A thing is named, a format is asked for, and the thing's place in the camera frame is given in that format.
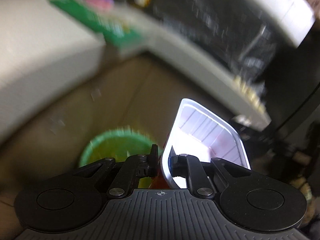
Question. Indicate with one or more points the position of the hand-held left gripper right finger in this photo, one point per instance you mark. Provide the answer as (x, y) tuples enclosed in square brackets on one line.
[(175, 166)]

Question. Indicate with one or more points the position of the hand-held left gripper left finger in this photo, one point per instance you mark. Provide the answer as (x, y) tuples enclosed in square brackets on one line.
[(153, 162)]

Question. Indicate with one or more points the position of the green plastic trash bin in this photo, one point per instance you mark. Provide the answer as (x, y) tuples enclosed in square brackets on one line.
[(105, 145)]

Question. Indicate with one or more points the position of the red plastic food tray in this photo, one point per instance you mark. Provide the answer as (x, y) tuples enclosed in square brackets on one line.
[(212, 130)]

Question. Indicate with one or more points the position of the green snack packet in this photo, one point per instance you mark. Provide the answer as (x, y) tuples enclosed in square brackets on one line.
[(100, 22)]

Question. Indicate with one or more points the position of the black plastic-wrapped appliance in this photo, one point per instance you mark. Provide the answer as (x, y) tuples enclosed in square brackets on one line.
[(200, 17)]

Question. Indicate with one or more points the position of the white foam box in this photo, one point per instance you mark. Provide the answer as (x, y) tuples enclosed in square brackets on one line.
[(282, 7)]

